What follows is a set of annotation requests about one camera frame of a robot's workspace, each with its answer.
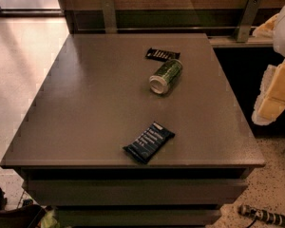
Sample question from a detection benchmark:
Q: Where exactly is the left metal wall bracket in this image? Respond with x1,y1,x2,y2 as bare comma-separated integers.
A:
102,0,118,33

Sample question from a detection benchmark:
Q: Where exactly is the right metal wall bracket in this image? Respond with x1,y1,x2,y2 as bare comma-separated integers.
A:
235,0,262,43

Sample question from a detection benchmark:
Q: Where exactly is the black white striped floor cable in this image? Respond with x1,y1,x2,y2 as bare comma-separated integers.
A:
237,203,285,228

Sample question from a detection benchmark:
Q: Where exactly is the green plastic bag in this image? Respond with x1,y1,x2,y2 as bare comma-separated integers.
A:
40,210,61,228

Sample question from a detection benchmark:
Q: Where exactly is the metal wall bracket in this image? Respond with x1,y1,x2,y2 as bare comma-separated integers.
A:
102,0,118,33
235,0,262,43

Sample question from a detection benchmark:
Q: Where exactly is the green soda can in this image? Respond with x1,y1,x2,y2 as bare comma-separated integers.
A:
149,59,182,95

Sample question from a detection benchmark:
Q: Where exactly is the dark blue snack bar wrapper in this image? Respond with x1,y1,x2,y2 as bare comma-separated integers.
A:
123,122,175,164

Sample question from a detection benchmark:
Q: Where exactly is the grey drawer cabinet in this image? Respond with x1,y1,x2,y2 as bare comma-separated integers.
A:
1,34,264,228

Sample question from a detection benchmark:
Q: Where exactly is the black striped snack bar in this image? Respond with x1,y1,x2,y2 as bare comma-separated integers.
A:
145,47,181,62

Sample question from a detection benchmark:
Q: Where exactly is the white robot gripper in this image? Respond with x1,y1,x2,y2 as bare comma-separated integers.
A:
252,5,285,125

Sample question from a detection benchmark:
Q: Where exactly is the dark chair at bottom left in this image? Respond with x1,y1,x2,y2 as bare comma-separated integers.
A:
0,187,46,228

